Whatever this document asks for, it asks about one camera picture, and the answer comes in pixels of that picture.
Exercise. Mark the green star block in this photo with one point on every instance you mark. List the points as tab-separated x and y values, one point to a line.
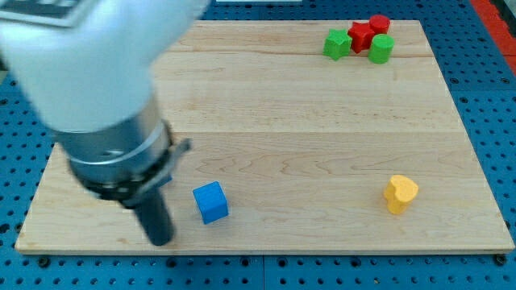
337	44

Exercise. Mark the red cylinder block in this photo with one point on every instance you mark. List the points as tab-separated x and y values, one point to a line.
379	23

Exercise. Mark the green cylinder block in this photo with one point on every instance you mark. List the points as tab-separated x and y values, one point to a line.
381	48

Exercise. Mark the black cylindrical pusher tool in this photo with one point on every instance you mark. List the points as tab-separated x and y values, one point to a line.
154	217

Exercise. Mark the yellow heart block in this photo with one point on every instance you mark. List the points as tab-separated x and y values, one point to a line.
399	193

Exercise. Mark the blue cube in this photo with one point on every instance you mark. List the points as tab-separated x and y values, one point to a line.
211	202

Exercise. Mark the red star block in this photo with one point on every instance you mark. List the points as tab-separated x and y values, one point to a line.
361	34

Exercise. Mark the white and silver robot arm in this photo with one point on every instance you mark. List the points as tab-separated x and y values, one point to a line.
85	66

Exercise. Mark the wooden board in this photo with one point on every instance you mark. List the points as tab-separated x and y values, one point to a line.
303	147

